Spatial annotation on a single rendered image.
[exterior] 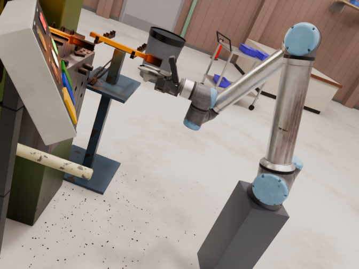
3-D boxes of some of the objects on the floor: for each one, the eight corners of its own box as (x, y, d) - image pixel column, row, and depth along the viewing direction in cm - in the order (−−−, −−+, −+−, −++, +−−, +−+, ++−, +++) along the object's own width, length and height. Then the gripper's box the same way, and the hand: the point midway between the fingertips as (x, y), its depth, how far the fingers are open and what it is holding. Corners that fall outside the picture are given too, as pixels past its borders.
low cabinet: (285, 84, 833) (299, 59, 800) (322, 116, 659) (343, 86, 627) (234, 65, 791) (247, 38, 759) (259, 94, 617) (277, 60, 585)
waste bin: (133, 67, 463) (147, 23, 434) (164, 76, 486) (179, 34, 457) (140, 81, 422) (155, 33, 392) (173, 89, 445) (190, 45, 415)
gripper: (177, 100, 136) (132, 82, 134) (178, 92, 146) (137, 76, 144) (184, 82, 133) (137, 64, 130) (185, 76, 143) (142, 59, 141)
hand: (141, 65), depth 136 cm, fingers open, 3 cm apart
